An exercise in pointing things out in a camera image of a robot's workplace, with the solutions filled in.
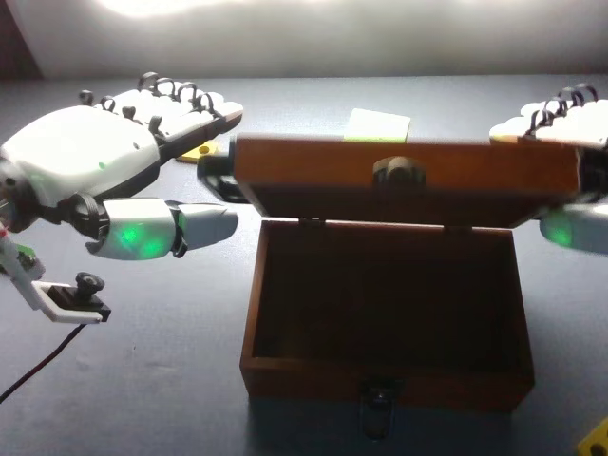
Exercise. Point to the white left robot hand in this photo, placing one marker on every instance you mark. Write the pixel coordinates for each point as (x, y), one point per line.
(81, 147)

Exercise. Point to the wooden box lid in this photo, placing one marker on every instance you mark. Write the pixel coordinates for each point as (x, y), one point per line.
(309, 166)

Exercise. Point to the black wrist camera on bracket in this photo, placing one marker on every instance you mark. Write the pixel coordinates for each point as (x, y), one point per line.
(71, 304)

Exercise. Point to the grey table cloth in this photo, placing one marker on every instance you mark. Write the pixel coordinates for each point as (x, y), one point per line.
(142, 380)

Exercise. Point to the yellow block with hole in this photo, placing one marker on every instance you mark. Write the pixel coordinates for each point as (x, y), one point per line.
(596, 439)
(195, 156)

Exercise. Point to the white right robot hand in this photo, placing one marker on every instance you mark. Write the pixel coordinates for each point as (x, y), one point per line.
(570, 126)

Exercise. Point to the pale green flat block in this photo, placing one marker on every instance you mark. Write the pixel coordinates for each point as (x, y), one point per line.
(377, 122)

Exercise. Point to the wooden box base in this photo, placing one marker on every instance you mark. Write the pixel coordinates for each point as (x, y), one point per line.
(294, 380)

